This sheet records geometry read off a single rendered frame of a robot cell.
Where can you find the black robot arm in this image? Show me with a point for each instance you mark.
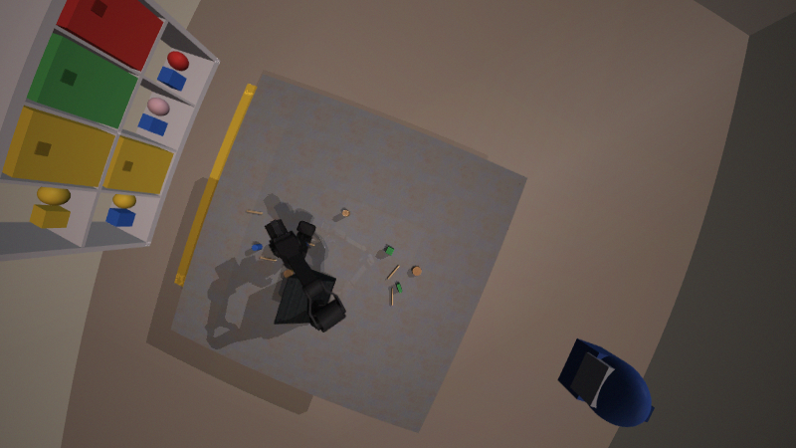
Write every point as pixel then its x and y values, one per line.
pixel 286 245

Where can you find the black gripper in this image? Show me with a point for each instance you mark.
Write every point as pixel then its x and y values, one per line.
pixel 305 231

